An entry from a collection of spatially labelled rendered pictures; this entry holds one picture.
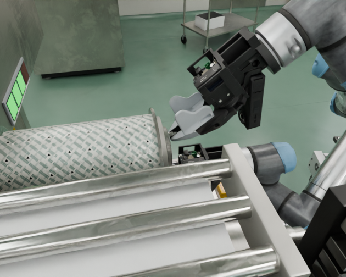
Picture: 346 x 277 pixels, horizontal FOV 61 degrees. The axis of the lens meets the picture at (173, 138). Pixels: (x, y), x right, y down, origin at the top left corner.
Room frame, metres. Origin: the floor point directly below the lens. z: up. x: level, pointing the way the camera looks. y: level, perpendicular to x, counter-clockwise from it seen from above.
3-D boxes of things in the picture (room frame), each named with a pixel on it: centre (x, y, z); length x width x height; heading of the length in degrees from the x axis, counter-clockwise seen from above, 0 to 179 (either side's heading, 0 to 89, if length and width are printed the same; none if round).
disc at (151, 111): (0.38, 0.03, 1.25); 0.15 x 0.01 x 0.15; 12
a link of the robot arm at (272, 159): (0.50, -0.23, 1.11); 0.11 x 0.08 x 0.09; 102
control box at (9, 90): (0.70, 0.42, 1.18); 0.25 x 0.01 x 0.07; 12
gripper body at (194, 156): (0.47, -0.07, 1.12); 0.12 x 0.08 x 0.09; 102
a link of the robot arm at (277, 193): (0.49, -0.24, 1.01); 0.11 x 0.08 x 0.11; 42
